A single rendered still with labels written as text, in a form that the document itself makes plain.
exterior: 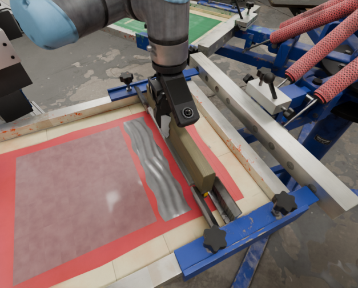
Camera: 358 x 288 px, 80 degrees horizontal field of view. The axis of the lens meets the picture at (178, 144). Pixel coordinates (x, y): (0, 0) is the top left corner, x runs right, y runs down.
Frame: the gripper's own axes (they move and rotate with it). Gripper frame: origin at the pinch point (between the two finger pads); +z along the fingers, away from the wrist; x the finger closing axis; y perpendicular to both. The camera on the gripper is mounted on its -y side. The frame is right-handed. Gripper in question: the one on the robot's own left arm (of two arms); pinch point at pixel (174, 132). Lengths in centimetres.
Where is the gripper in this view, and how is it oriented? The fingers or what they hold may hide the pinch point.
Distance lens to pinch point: 56.8
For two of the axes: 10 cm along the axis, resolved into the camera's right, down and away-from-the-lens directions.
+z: 0.0, 6.4, 7.7
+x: -9.1, 3.3, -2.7
